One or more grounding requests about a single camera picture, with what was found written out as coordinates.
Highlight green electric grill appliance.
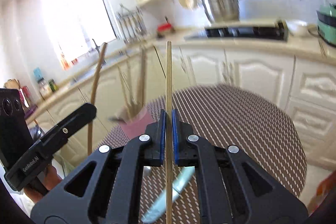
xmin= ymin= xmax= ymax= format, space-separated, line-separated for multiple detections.
xmin=317 ymin=3 xmax=336 ymax=47

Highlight chrome kitchen faucet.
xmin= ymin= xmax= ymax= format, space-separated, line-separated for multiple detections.
xmin=92 ymin=39 xmax=100 ymax=56

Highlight black gas stove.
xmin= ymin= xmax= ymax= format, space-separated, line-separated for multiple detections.
xmin=184 ymin=19 xmax=289 ymax=43

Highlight window with white frame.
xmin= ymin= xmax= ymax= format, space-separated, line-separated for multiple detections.
xmin=46 ymin=0 xmax=117 ymax=62

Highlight person's left hand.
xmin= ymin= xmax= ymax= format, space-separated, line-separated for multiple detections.
xmin=24 ymin=165 xmax=63 ymax=203

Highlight red bowl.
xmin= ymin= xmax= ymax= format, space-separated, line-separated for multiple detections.
xmin=157 ymin=23 xmax=175 ymax=37

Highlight white lidded jar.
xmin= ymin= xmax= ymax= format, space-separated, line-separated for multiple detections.
xmin=38 ymin=78 xmax=53 ymax=100

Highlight cream round strainer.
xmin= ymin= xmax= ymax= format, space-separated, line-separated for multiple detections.
xmin=178 ymin=0 xmax=198 ymax=10

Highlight brown polka dot tablecloth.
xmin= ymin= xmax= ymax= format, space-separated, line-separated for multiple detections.
xmin=96 ymin=84 xmax=307 ymax=223

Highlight cream lower cabinets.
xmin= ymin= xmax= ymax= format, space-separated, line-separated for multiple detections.
xmin=24 ymin=40 xmax=336 ymax=169

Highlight stainless steel steamer pot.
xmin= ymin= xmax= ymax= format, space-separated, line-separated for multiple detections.
xmin=201 ymin=0 xmax=240 ymax=23

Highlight white ceramic bowl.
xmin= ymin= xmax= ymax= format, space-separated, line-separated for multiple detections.
xmin=286 ymin=19 xmax=309 ymax=37

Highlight light blue handled knife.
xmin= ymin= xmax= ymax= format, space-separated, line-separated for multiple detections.
xmin=140 ymin=167 xmax=197 ymax=224

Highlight wall utensil rack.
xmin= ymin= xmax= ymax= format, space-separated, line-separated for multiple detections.
xmin=115 ymin=3 xmax=147 ymax=44

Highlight pink utensil holder cup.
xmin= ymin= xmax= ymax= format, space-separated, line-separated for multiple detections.
xmin=117 ymin=107 xmax=154 ymax=139

